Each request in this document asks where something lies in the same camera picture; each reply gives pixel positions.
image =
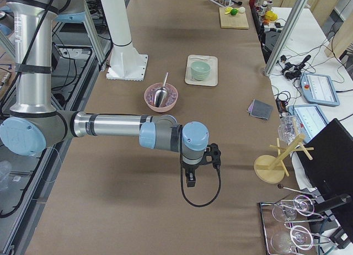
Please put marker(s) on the aluminium frame post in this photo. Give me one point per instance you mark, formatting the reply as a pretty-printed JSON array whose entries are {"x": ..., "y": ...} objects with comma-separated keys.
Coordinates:
[{"x": 285, "y": 34}]

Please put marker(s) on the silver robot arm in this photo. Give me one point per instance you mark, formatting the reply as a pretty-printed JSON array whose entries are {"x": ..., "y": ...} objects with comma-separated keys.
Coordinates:
[{"x": 35, "y": 124}]

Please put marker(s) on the wooden cutting board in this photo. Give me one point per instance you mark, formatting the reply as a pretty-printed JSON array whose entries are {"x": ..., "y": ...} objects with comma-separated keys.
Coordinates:
[{"x": 238, "y": 21}]

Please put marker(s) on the metal ice scoop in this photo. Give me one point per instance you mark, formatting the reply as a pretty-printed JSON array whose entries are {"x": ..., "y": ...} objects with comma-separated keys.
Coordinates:
[{"x": 161, "y": 94}]

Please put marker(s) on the pink bowl with ice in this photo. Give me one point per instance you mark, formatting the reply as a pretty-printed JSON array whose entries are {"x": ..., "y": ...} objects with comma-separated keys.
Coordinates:
[{"x": 166, "y": 103}]

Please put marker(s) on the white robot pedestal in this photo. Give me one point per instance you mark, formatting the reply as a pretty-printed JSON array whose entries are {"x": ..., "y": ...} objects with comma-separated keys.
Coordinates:
[{"x": 125, "y": 62}]

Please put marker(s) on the teach pendant tablet near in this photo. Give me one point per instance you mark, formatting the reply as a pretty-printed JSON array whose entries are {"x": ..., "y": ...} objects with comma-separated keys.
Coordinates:
[{"x": 311, "y": 118}]

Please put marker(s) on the wooden mug tree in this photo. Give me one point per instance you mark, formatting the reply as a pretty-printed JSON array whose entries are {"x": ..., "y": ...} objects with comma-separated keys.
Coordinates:
[{"x": 272, "y": 169}]

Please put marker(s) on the black monitor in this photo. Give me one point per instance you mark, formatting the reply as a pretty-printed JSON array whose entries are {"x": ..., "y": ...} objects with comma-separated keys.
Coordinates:
[{"x": 330, "y": 169}]

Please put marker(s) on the white garlic bulb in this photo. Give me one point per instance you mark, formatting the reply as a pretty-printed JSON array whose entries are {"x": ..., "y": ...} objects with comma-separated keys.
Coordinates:
[{"x": 241, "y": 10}]

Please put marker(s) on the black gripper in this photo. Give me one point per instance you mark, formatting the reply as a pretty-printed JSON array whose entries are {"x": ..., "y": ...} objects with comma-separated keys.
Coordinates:
[{"x": 191, "y": 168}]

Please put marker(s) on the wine glass rack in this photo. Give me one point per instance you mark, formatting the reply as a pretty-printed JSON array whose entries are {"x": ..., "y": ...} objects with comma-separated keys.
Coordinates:
[{"x": 286, "y": 225}]

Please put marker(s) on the teach pendant tablet far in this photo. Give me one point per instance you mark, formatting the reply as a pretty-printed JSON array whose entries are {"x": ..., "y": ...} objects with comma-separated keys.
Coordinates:
[{"x": 319, "y": 89}]

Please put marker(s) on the lemon slice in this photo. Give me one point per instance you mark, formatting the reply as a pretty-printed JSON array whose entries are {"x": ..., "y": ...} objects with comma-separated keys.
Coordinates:
[{"x": 228, "y": 10}]

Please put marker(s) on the cream serving tray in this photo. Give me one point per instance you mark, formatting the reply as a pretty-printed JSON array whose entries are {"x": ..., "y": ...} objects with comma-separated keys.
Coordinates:
[{"x": 213, "y": 76}]

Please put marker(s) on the teach pendant tablet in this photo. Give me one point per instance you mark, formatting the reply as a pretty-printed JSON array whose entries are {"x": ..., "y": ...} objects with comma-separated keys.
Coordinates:
[
  {"x": 319, "y": 89},
  {"x": 311, "y": 118}
]

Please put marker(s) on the green bowl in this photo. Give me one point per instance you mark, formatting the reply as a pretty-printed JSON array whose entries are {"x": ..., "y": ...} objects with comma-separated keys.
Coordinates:
[
  {"x": 200, "y": 68},
  {"x": 200, "y": 77}
]

